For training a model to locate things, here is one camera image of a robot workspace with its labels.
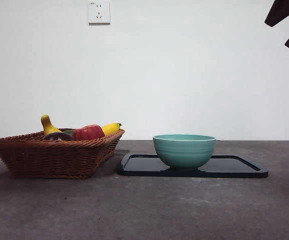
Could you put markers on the dark red plum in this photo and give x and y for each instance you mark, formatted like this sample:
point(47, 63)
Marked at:
point(58, 136)

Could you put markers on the teal ribbed bowl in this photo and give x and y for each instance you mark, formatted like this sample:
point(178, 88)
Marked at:
point(184, 155)

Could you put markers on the yellow banana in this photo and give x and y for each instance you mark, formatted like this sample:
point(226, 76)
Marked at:
point(48, 126)

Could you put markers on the green vegetable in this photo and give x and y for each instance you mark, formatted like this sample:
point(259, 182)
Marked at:
point(70, 131)

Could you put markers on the brown wicker basket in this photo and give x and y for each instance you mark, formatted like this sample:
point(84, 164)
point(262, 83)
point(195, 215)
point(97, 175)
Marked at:
point(47, 160)

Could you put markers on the red apple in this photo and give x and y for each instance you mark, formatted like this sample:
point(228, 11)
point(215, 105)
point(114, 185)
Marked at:
point(89, 132)

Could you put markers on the dark rectangular tray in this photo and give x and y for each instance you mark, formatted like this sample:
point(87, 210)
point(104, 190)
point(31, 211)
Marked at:
point(139, 166)

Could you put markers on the white wall socket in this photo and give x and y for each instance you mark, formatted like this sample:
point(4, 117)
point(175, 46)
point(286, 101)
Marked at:
point(99, 17)

